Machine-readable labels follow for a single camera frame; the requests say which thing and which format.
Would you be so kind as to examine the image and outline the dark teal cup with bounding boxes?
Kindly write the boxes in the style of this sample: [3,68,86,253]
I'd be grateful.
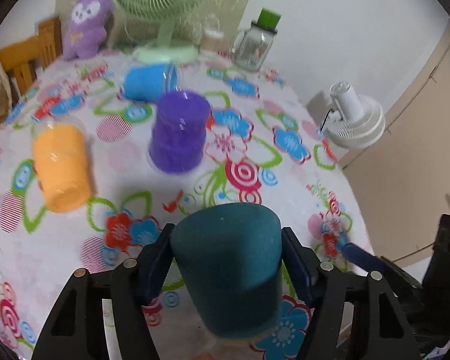
[170,202,282,341]

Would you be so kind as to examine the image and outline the orange cup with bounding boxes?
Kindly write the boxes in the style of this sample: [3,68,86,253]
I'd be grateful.
[32,121,92,214]

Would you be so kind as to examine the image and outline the purple cup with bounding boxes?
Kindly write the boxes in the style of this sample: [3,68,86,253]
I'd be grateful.
[149,90,211,174]

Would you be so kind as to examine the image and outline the blue cup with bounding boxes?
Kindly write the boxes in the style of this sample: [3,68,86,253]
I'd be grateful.
[122,63,179,102]

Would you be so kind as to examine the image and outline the beige door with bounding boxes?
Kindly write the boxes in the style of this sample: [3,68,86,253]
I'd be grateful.
[341,23,450,267]

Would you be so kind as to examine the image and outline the white floor fan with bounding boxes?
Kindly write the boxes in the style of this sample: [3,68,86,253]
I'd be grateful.
[320,80,385,150]

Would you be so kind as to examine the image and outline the floral tablecloth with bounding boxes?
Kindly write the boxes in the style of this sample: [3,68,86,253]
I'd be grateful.
[0,50,370,359]

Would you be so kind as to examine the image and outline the glass mason jar mug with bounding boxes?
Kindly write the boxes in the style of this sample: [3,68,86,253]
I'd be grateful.
[231,8,281,72]

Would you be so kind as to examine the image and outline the cotton swab jar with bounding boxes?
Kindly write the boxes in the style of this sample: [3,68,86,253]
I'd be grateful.
[200,13,224,54]

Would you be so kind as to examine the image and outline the wooden chair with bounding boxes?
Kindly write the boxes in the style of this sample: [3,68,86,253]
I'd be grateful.
[0,16,62,95]

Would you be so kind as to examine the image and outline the purple plush bunny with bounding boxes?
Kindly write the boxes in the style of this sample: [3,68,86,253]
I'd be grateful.
[62,0,113,60]

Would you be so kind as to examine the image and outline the green desk fan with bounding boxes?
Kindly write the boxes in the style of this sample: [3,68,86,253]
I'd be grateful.
[110,0,226,65]

